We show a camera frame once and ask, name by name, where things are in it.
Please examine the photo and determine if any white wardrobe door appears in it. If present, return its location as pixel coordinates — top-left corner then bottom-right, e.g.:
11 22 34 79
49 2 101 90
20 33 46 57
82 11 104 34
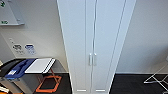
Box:
91 0 128 94
56 0 93 94

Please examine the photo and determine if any white board with black edge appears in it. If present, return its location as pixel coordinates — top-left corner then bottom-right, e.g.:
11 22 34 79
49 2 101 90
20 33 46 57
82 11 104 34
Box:
24 57 57 75

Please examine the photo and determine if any white wardrobe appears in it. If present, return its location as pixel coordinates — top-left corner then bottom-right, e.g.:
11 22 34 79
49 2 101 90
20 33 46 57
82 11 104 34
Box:
55 0 138 94

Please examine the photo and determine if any blue plastic case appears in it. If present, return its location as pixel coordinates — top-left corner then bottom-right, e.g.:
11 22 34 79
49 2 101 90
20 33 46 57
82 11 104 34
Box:
4 59 36 80

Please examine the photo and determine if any white drying rack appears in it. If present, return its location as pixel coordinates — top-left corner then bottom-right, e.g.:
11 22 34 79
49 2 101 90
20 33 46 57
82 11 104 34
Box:
143 63 168 94

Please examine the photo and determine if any blue and white wall sign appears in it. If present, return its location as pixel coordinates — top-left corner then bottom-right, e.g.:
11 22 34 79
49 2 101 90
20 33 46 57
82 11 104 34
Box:
24 43 36 56

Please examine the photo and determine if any orange folding stand frame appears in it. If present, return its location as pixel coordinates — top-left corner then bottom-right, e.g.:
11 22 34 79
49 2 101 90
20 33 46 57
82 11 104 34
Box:
35 73 63 94

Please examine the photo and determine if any white wall sign dark print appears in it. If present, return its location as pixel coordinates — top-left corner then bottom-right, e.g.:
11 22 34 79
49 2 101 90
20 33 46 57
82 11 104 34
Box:
12 44 24 55

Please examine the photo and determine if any white wall switch plate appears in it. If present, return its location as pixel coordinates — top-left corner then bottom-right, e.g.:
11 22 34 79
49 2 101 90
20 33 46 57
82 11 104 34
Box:
8 37 16 45

